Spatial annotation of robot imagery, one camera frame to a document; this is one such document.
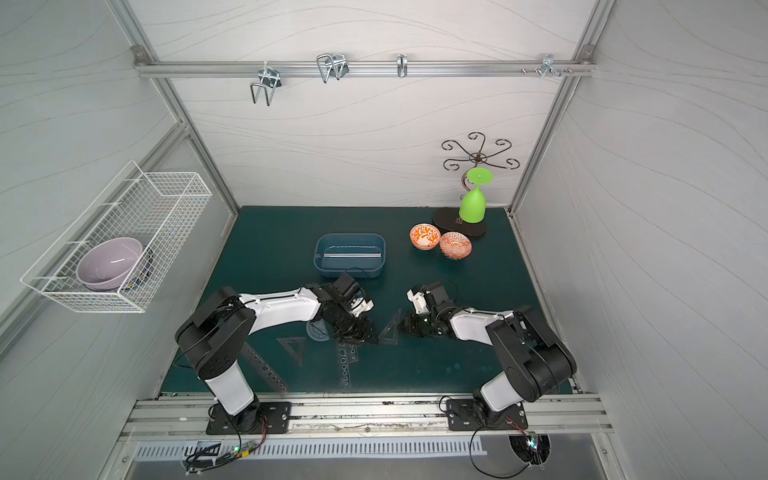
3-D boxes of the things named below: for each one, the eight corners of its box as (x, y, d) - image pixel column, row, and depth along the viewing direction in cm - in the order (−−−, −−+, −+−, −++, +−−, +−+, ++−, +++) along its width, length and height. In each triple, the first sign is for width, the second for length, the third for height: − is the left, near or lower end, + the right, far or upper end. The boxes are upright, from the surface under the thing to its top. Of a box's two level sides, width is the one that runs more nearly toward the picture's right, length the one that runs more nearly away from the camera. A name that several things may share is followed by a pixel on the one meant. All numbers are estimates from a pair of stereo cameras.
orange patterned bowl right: (454, 267, 106) (456, 259, 102) (432, 248, 111) (434, 240, 107) (473, 252, 110) (476, 243, 106) (451, 235, 116) (454, 226, 112)
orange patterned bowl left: (410, 253, 110) (411, 242, 105) (409, 233, 116) (410, 222, 111) (439, 253, 110) (441, 242, 105) (436, 233, 117) (438, 222, 111)
